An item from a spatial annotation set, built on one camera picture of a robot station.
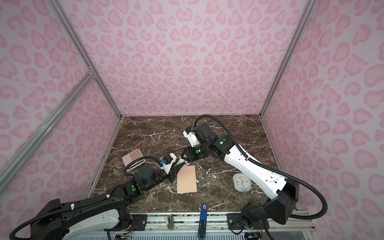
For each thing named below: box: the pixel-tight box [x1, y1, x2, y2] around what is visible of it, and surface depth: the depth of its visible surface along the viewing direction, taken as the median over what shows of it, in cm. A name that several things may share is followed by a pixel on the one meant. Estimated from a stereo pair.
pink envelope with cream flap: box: [177, 165, 198, 194], surface depth 87 cm
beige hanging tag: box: [164, 214, 174, 231], surface depth 73 cm
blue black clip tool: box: [198, 204, 208, 240], surface depth 72 cm
